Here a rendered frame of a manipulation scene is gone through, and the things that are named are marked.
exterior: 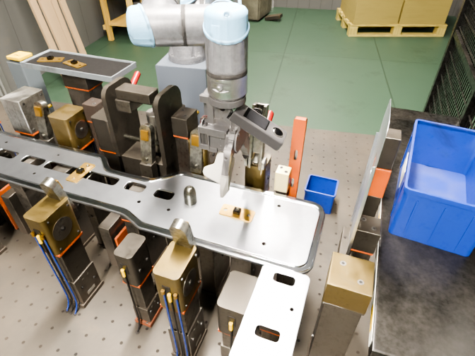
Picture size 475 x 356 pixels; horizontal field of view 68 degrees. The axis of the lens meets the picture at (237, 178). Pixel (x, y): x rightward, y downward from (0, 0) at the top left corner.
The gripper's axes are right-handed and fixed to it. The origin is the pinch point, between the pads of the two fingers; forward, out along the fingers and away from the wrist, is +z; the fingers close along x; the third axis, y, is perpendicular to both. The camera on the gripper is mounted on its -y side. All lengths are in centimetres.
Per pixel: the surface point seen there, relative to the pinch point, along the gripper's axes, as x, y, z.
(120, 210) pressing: 8.5, 27.7, 11.5
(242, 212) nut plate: -0.2, -1.3, 10.8
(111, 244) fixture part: 6.6, 36.7, 30.1
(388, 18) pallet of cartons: -510, -43, 87
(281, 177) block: -10.7, -8.0, 5.8
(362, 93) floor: -303, -28, 111
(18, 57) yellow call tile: -31, 93, -5
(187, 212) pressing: 3.9, 11.6, 11.1
